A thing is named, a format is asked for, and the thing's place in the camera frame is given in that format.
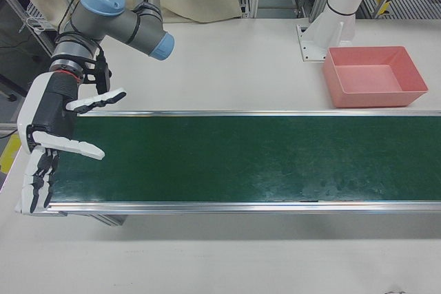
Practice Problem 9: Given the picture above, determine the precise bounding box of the green conveyor belt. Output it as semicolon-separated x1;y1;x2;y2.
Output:
48;109;441;228

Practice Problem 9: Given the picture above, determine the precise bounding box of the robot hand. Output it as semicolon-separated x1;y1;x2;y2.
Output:
13;72;127;218

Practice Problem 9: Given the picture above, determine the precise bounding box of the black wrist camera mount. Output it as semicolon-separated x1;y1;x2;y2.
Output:
81;51;113;95

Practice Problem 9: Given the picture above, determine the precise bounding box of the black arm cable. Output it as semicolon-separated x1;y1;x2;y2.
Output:
56;0;94;35

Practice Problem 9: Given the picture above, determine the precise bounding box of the pink plastic box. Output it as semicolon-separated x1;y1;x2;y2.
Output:
322;45;429;109

